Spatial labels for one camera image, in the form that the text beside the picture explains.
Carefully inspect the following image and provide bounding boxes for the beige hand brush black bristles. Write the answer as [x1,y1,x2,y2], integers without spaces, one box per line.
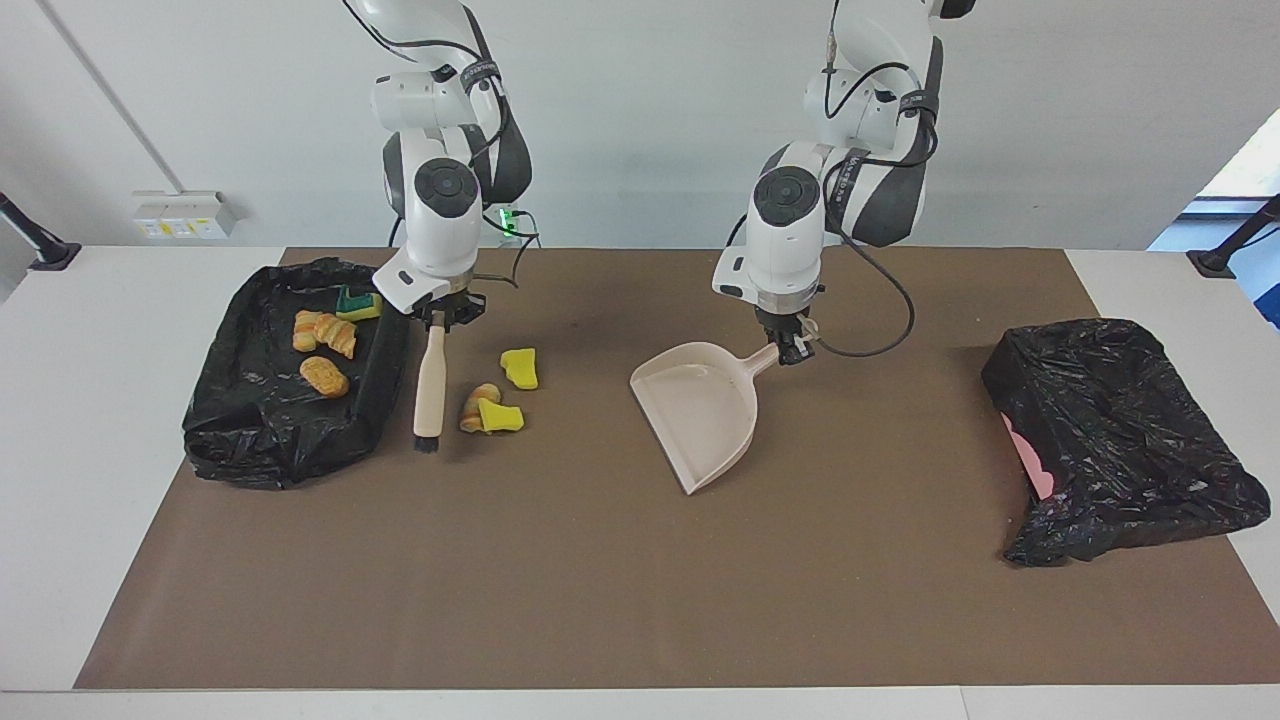
[413,322,448,453]

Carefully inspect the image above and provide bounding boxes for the pale pink plastic dustpan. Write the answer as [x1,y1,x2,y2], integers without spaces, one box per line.
[629,318,823,496]

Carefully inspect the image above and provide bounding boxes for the brown toy bread roll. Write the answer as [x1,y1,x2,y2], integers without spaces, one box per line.
[299,356,351,399]

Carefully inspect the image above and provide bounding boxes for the bin lined with black bag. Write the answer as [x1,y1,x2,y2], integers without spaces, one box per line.
[182,257,411,491]

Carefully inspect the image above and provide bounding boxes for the pink plastic bin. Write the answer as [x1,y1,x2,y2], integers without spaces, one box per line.
[1002,412,1056,501]

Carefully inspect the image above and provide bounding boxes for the crumpled black trash bag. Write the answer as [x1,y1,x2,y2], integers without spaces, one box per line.
[980,318,1272,568]

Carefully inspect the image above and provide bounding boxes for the brown table mat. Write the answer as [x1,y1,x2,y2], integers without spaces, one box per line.
[75,248,1280,689]

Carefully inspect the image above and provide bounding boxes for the black clamp stand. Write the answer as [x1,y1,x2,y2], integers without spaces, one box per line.
[1187,195,1280,279]
[0,190,83,272]

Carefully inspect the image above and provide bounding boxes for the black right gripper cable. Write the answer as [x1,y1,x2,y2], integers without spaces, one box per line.
[340,0,543,291]

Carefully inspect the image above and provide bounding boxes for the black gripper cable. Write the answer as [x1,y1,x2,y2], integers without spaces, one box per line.
[815,0,941,359]
[340,0,543,291]

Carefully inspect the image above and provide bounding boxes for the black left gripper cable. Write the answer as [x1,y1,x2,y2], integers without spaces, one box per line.
[815,0,941,359]

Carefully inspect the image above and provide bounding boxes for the white wall socket box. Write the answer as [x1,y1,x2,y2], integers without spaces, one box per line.
[132,190,236,241]

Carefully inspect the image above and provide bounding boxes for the white wall conduit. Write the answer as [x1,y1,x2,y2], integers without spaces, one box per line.
[38,0,186,193]

